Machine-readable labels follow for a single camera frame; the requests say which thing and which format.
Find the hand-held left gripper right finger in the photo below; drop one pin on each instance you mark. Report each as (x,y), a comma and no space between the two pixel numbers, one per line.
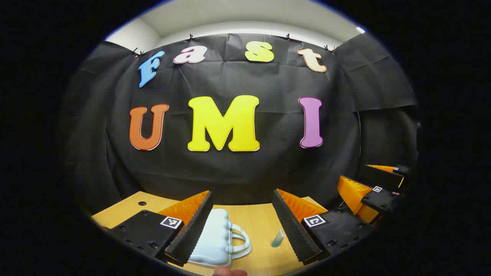
(293,230)

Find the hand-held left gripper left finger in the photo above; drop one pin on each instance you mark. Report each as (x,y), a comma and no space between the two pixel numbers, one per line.
(193,230)

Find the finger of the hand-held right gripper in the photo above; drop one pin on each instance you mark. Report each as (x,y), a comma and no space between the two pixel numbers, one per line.
(385,175)
(379,201)

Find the clear blue skin care sachet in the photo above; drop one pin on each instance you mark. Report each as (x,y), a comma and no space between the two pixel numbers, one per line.
(277,239)

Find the light blue suitcase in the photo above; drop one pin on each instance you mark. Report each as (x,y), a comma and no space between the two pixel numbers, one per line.
(215,237)

